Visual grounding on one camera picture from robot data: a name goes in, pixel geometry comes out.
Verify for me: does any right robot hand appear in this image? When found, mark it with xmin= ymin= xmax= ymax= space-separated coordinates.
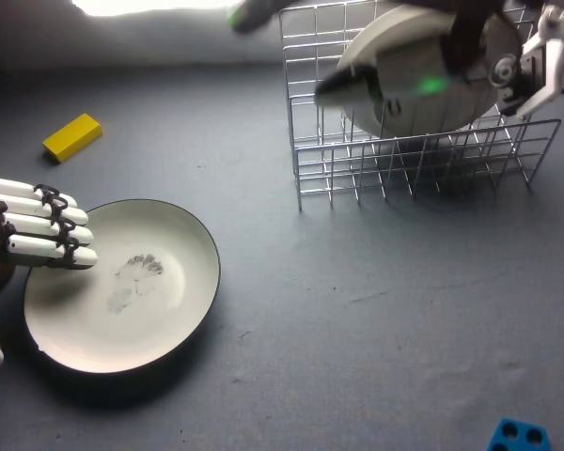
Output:
xmin=227 ymin=0 xmax=488 ymax=138

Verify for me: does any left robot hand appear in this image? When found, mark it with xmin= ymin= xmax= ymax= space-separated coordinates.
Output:
xmin=0 ymin=163 xmax=99 ymax=372

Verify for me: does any white round plate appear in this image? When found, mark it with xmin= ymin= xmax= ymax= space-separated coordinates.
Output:
xmin=337 ymin=5 xmax=457 ymax=137
xmin=23 ymin=198 xmax=222 ymax=375

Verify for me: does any yellow rectangular block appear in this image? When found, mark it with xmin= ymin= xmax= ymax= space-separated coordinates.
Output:
xmin=41 ymin=113 xmax=103 ymax=164

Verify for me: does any grey table cloth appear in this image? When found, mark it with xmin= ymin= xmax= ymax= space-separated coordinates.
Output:
xmin=0 ymin=60 xmax=564 ymax=451

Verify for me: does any blue pentagon piece with holes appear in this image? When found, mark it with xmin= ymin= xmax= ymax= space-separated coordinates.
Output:
xmin=486 ymin=416 xmax=554 ymax=451

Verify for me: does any silver wire dish rack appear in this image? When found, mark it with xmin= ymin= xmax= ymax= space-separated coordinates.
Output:
xmin=277 ymin=0 xmax=561 ymax=212

